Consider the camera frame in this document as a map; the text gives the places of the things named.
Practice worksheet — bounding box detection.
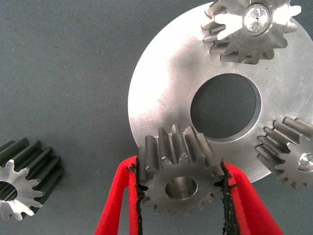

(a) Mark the larger steel gear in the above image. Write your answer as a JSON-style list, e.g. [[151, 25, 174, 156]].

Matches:
[[0, 137, 65, 221]]

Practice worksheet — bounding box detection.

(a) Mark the round metal plate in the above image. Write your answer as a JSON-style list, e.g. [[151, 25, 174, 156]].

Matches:
[[127, 1, 313, 184]]

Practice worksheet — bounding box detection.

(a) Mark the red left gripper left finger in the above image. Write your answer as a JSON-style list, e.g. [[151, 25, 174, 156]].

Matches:
[[93, 155, 145, 235]]

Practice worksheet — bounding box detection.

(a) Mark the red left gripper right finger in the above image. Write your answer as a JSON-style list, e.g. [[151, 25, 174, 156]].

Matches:
[[215, 158, 286, 235]]

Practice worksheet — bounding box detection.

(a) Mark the dark grey table cloth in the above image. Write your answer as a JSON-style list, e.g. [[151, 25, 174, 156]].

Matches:
[[0, 0, 313, 235]]

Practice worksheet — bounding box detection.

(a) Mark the small steel gear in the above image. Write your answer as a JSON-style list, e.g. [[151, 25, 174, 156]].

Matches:
[[137, 123, 226, 216], [201, 0, 302, 65], [254, 117, 313, 190]]

